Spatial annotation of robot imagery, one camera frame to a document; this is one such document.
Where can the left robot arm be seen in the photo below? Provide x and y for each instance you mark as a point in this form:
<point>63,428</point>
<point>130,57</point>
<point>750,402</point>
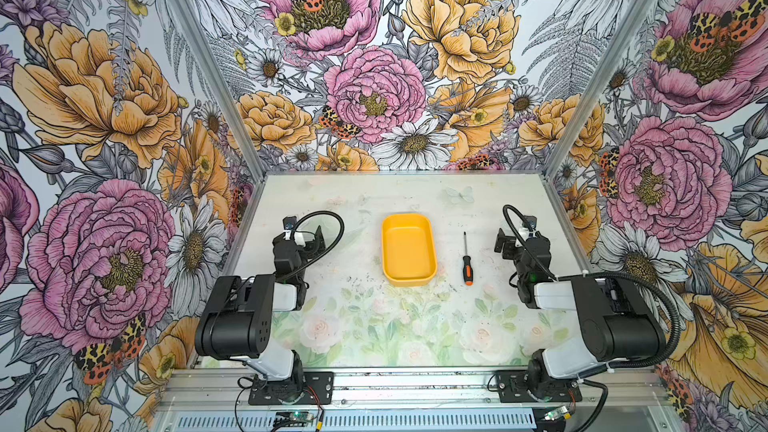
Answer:
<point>237,321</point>

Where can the yellow plastic bin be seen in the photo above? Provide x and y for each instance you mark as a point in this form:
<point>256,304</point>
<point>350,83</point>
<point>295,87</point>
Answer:
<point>408,250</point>

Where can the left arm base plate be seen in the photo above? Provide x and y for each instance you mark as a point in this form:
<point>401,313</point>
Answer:
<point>315,388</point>

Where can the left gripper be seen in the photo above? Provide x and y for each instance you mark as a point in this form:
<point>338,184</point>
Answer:
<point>312,245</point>

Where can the green circuit board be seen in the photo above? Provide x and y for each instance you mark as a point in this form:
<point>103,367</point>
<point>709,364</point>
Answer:
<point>559,413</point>
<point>293,418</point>

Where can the right green circuit board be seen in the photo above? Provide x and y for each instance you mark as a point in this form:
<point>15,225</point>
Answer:
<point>559,413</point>

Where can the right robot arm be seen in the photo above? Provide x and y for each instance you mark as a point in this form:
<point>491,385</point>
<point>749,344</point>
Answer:
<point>624,322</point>

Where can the left green circuit board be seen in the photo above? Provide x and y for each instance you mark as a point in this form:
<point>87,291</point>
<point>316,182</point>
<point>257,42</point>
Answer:
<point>293,418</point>

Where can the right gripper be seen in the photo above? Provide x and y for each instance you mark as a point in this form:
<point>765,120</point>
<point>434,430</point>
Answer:
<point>510,245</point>

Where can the left aluminium corner post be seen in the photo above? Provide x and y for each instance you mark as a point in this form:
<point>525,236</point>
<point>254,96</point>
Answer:
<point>196,38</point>

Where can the aluminium corner post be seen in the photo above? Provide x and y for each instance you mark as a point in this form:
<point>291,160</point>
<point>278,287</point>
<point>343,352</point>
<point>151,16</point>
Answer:
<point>624,33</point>
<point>196,38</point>

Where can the right aluminium corner post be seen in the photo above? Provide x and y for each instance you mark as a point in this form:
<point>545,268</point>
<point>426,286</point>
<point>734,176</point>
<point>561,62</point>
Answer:
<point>624,33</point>

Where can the white vented cable duct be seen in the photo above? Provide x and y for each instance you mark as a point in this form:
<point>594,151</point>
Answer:
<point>504,419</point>

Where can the orange black screwdriver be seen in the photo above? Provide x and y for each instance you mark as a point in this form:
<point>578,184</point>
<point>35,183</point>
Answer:
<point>467,270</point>

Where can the aluminium front rail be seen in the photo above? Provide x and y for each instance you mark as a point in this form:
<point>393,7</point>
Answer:
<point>377,388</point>

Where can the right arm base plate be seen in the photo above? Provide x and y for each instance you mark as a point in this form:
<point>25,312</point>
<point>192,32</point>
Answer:
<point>518,386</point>

